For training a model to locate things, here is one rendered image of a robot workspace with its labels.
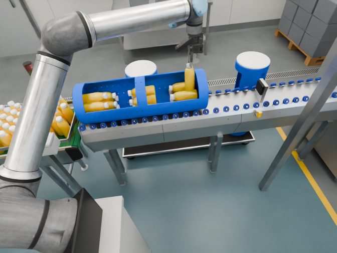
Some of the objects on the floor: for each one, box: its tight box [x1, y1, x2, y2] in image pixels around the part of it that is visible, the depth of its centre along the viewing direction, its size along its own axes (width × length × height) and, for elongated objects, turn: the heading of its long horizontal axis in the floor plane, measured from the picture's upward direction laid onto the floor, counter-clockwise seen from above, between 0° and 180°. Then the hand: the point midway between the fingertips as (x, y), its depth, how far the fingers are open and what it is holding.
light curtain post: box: [259, 52, 337, 191], centre depth 144 cm, size 6×6×170 cm
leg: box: [207, 136, 216, 163], centre depth 209 cm, size 6×6×63 cm
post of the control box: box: [43, 155, 82, 193], centre depth 167 cm, size 4×4×100 cm
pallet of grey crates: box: [274, 0, 337, 66], centre depth 338 cm, size 120×80×119 cm
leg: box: [210, 135, 223, 174], centre depth 200 cm, size 6×6×63 cm
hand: (189, 64), depth 130 cm, fingers closed on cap, 4 cm apart
